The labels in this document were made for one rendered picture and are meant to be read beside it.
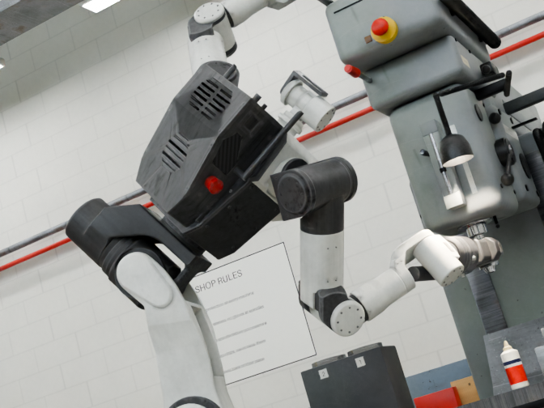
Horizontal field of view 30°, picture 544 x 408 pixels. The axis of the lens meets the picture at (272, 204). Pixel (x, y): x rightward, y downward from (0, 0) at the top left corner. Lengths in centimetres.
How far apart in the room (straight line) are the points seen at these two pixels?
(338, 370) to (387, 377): 12
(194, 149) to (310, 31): 546
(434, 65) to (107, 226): 84
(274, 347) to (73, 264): 190
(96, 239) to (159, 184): 20
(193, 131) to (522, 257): 110
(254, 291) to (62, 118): 227
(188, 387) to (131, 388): 582
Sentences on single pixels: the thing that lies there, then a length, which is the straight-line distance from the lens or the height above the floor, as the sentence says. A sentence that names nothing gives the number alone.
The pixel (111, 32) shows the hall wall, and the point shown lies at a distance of 837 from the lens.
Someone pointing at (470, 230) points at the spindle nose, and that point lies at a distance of 244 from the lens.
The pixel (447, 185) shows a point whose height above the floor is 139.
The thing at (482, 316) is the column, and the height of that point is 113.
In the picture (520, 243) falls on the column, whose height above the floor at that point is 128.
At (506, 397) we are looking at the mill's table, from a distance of 232.
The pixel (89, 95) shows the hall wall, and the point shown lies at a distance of 837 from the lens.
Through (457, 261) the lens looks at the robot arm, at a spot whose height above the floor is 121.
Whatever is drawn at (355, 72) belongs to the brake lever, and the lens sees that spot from 235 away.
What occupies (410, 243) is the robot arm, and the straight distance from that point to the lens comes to 222.
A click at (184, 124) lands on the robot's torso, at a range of 211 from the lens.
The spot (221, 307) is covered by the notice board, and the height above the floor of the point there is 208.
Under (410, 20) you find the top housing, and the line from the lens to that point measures 235.
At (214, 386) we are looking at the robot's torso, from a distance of 211.
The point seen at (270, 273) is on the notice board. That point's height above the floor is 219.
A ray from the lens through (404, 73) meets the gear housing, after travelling 243.
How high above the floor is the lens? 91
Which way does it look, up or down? 14 degrees up
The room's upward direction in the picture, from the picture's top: 16 degrees counter-clockwise
